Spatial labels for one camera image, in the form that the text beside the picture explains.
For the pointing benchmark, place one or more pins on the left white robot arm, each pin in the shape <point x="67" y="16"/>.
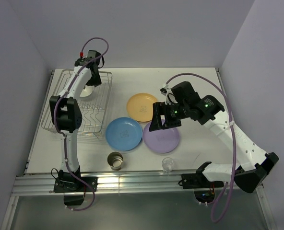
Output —
<point x="67" y="117"/>

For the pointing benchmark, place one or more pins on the purple plate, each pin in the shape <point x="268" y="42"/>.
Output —
<point x="161" y="141"/>

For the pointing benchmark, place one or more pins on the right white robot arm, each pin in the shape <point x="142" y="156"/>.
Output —
<point x="251" y="163"/>

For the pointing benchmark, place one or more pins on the white ceramic bowl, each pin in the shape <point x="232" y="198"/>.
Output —
<point x="87" y="91"/>

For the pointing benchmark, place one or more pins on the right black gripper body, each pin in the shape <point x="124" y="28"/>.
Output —
<point x="172" y="112"/>

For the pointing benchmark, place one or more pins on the steel cup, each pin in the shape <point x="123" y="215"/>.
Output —
<point x="115" y="160"/>

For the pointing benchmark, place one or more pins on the aluminium mounting rail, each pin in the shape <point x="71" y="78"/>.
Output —
<point x="116" y="182"/>

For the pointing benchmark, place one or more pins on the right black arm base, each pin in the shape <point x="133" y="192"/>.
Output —
<point x="206" y="189"/>

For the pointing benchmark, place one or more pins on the orange plate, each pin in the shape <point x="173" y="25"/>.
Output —
<point x="140" y="107"/>

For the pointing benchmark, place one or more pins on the metal wire dish rack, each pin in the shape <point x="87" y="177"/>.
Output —
<point x="92" y="107"/>

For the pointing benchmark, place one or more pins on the clear glass cup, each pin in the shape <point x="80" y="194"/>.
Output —
<point x="168" y="164"/>

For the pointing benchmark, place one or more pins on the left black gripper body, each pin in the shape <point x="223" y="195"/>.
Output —
<point x="95" y="80"/>

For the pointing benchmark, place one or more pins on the blue plate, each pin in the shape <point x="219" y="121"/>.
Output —
<point x="123" y="134"/>

